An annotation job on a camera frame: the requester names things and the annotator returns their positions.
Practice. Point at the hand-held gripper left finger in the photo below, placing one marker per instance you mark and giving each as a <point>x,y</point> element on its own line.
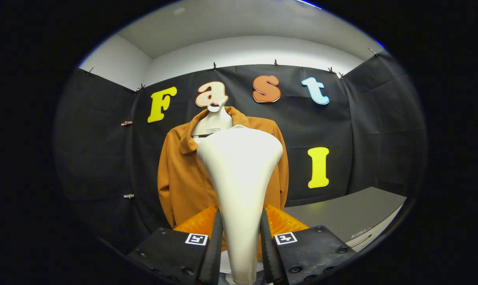
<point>175,253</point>

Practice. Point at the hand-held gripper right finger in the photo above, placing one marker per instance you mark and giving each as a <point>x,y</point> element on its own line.
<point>310,249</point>

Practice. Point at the white garment steamer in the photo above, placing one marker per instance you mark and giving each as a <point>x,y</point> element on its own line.
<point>239,178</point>

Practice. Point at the brown button shirt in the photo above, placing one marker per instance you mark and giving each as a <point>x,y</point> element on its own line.
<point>183,178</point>

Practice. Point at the white mannequin torso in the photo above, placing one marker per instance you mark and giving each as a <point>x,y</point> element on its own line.
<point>213,120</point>

